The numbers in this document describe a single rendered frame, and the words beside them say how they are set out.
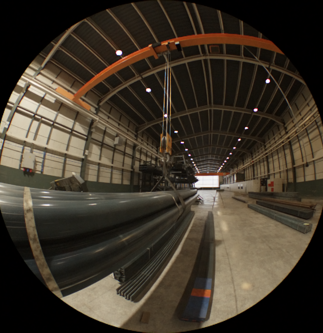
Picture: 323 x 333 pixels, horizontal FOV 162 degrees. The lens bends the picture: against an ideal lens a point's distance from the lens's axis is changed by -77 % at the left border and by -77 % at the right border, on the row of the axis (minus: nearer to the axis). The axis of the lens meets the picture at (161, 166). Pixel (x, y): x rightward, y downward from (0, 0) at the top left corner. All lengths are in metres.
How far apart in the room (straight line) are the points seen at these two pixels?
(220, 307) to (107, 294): 1.40
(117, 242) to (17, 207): 0.40
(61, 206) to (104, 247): 0.21
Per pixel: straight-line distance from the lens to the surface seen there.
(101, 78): 6.25
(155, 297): 1.87
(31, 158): 7.40
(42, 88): 8.24
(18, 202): 0.43
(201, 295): 1.74
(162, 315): 1.71
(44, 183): 7.72
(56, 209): 0.43
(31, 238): 0.40
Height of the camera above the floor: 1.54
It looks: 10 degrees up
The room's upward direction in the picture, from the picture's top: 3 degrees clockwise
